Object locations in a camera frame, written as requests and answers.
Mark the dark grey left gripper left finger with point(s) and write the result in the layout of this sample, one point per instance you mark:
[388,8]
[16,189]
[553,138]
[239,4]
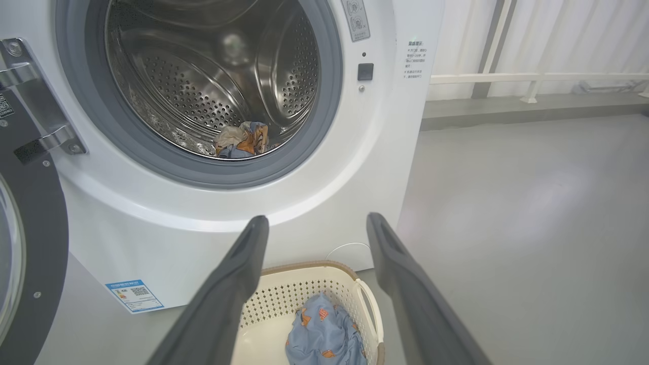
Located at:
[218,309]

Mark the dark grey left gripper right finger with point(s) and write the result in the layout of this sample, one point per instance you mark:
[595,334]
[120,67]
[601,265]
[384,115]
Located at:
[421,309]

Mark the blue bear print garment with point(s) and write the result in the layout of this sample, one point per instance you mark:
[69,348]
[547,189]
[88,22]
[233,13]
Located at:
[243,141]
[324,334]

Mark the black glass washing machine door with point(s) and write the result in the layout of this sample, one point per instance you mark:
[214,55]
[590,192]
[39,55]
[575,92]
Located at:
[40,243]

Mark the cream perforated laundry basket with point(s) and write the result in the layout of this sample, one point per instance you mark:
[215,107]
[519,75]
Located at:
[284,299]

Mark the grey rubber door gasket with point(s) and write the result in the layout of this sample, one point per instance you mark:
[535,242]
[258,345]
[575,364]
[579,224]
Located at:
[203,175]

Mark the white washing machine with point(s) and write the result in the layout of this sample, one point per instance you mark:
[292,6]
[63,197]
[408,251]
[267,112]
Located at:
[304,203]

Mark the black door latch socket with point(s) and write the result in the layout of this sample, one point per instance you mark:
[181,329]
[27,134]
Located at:
[365,71]

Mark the steel door hinge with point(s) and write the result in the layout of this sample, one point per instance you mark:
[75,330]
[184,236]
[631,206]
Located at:
[35,96]

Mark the blue energy label sticker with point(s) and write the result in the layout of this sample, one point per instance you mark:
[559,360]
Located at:
[134,295]

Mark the round white filter cover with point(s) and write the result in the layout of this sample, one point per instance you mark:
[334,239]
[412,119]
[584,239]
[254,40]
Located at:
[350,251]

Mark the perforated steel washer drum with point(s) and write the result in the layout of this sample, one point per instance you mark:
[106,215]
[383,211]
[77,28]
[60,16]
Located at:
[192,76]

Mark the small printed text sticker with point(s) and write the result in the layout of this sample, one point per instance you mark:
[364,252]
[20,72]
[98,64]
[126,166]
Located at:
[415,61]

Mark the grey warning sticker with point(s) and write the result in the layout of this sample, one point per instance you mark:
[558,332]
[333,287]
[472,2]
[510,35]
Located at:
[356,20]

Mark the white metal railing frame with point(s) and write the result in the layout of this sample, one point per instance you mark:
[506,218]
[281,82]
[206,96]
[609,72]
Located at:
[507,78]

